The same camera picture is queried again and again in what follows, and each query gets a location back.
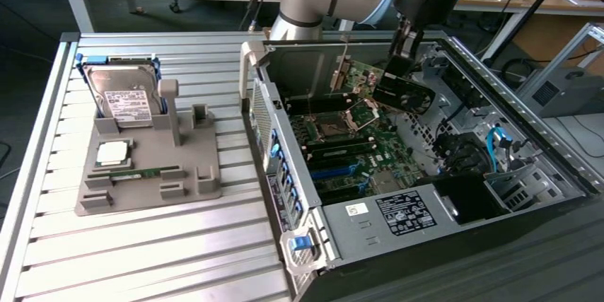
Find silver hard disk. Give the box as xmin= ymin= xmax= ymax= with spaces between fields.
xmin=83 ymin=64 xmax=162 ymax=129

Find CPU socket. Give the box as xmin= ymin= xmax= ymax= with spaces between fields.
xmin=306 ymin=110 xmax=364 ymax=140

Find grey parts rack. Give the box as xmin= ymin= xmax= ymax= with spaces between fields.
xmin=74 ymin=77 xmax=224 ymax=217

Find grey chipset heatsink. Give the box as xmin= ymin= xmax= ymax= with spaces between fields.
xmin=372 ymin=170 xmax=403 ymax=193

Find green motherboard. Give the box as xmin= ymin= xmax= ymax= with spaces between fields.
xmin=287 ymin=98 xmax=426 ymax=204

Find grey power supply unit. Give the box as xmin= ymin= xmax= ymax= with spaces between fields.
xmin=320 ymin=183 xmax=462 ymax=260

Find grey disk bay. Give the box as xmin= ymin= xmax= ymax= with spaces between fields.
xmin=483 ymin=163 xmax=590 ymax=213

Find grey machine housing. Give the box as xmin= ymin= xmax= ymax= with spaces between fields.
xmin=516 ymin=66 xmax=604 ymax=119

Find black slanted pole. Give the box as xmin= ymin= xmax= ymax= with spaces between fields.
xmin=480 ymin=0 xmax=580 ymax=68

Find blue wire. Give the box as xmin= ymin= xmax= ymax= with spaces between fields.
xmin=486 ymin=124 xmax=514 ymax=175

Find open black PC case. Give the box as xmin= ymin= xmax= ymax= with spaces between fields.
xmin=239 ymin=31 xmax=604 ymax=302

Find blue case latch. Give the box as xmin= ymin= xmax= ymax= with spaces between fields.
xmin=288 ymin=236 xmax=312 ymax=252

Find metal drive cage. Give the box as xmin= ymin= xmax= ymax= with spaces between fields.
xmin=396 ymin=50 xmax=478 ymax=147

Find graphics card with metal bracket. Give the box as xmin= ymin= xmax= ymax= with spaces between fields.
xmin=324 ymin=35 xmax=438 ymax=116

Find blue expansion slot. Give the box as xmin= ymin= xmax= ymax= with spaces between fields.
xmin=310 ymin=163 xmax=363 ymax=180

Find metal socket cover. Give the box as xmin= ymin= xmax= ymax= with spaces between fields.
xmin=344 ymin=98 xmax=383 ymax=130

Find green RAM stick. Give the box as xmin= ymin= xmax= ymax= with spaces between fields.
xmin=107 ymin=169 xmax=160 ymax=180

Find aluminium profile frame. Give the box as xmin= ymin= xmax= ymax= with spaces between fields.
xmin=542 ymin=22 xmax=604 ymax=80

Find blue disk caddy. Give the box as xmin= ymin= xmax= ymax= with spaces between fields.
xmin=75 ymin=53 xmax=164 ymax=119

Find silver CPU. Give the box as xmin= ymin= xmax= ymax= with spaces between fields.
xmin=94 ymin=141 xmax=134 ymax=168

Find black RAM stick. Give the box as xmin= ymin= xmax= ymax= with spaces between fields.
xmin=307 ymin=141 xmax=378 ymax=161

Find black power wires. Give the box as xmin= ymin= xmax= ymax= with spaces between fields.
xmin=434 ymin=132 xmax=492 ymax=175

